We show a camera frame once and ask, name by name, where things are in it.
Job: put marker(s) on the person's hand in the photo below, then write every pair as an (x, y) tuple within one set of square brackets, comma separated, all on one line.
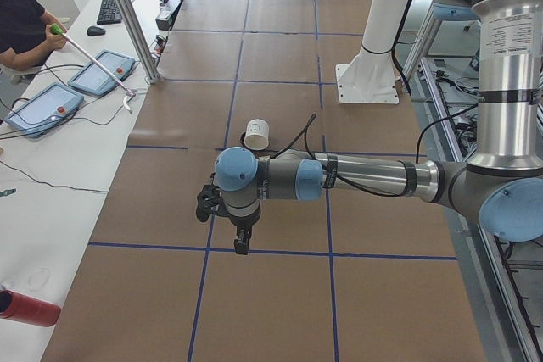
[(53, 41)]

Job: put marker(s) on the aluminium frame post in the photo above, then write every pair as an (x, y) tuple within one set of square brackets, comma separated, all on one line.
[(135, 32)]

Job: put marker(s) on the white mug black handle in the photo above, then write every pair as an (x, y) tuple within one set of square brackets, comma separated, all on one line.
[(256, 135)]

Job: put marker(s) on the red bottle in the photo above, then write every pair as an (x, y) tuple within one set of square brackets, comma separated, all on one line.
[(29, 310)]

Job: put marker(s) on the blue teach pendant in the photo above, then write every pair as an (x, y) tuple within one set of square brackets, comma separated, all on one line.
[(47, 110), (93, 81)]

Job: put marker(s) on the green handled reacher stick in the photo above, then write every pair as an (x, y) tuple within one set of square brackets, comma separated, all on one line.
[(130, 94)]

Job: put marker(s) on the black computer mouse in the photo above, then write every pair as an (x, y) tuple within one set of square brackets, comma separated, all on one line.
[(95, 30)]

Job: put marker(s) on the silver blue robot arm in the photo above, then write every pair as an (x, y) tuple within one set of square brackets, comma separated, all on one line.
[(499, 187)]

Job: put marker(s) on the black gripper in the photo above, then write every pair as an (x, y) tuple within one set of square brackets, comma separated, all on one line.
[(243, 222)]

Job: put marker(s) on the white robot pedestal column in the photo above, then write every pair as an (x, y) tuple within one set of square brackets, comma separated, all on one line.
[(370, 76)]

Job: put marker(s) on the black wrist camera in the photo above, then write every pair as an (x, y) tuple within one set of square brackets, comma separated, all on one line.
[(209, 201)]

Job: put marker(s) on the far blue teach pendant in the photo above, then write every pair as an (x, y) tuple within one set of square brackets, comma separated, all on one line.
[(93, 81)]

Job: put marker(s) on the person in black shirt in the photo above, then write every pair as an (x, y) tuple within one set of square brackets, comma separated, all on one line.
[(23, 25)]

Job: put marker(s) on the near blue teach pendant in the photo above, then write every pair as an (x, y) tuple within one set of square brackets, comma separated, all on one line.
[(47, 110)]

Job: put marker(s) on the black keyboard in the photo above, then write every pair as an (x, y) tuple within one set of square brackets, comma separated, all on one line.
[(109, 13)]

